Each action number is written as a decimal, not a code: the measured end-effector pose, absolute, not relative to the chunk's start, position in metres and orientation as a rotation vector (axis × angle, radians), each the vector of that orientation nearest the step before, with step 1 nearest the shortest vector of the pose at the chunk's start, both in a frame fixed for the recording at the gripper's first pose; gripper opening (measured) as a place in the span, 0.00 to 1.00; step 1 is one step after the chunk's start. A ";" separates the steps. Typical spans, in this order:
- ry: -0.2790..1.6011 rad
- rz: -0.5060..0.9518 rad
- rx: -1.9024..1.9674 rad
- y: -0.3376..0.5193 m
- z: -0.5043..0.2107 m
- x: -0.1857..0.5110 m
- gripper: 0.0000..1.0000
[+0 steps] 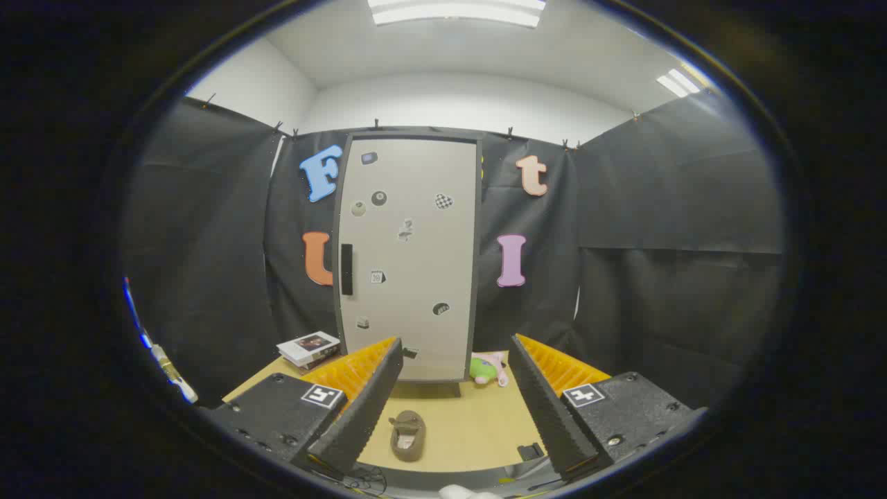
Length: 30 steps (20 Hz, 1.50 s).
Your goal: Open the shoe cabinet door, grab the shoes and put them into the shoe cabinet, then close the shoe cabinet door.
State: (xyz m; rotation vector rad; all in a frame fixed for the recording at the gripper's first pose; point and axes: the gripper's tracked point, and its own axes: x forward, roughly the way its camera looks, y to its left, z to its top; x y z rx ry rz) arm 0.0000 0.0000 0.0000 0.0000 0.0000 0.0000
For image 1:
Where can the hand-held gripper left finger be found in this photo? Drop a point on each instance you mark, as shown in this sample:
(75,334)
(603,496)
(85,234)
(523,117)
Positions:
(360,416)

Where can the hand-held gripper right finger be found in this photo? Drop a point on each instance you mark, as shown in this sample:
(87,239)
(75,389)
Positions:
(547,416)

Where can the brown fuzzy shoe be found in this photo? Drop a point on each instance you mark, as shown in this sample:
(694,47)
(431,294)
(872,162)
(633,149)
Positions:
(407,445)

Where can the light grey shoe cabinet door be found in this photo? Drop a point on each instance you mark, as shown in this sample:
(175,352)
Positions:
(416,277)

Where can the dark grey shoe cabinet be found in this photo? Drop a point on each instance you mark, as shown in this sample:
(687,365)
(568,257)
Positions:
(416,132)

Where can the green pink plush toy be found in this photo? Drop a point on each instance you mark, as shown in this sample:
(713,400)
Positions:
(484,371)

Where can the white book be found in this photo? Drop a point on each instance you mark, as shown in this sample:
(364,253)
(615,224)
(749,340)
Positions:
(305,348)

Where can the white blue packaging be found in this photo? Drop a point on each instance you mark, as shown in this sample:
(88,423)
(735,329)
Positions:
(173,374)

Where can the black backdrop cloth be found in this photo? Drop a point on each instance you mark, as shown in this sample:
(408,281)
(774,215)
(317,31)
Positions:
(658,208)

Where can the small ceiling light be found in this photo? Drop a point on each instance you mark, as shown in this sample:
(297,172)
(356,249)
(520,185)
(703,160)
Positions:
(678,83)

